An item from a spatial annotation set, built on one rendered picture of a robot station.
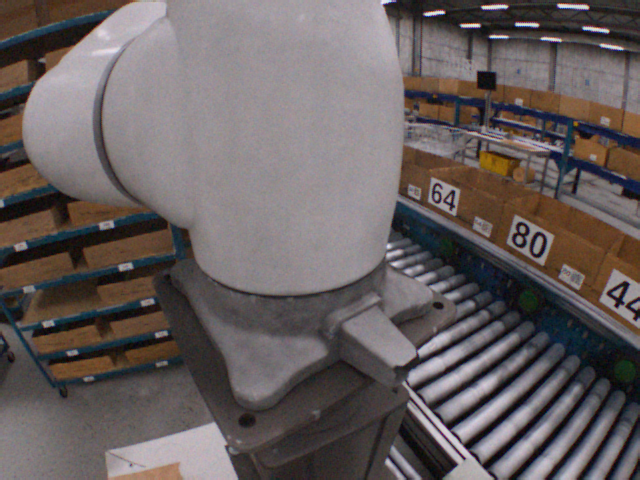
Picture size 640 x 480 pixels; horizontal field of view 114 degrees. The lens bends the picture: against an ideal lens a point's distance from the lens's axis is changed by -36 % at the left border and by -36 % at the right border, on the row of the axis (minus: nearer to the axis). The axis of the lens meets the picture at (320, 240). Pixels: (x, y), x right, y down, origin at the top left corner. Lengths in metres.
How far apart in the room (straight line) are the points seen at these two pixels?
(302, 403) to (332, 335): 0.05
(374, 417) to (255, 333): 0.18
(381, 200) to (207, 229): 0.10
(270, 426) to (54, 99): 0.29
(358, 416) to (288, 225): 0.23
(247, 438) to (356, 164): 0.16
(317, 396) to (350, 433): 0.13
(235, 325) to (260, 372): 0.04
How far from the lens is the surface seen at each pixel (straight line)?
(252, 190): 0.16
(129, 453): 0.77
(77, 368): 1.92
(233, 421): 0.21
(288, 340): 0.21
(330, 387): 0.22
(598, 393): 1.02
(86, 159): 0.25
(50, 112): 0.29
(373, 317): 0.21
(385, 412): 0.35
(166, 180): 0.19
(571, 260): 1.06
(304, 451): 0.32
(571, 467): 0.83
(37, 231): 1.49
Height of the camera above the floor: 1.37
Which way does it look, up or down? 27 degrees down
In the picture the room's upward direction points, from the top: straight up
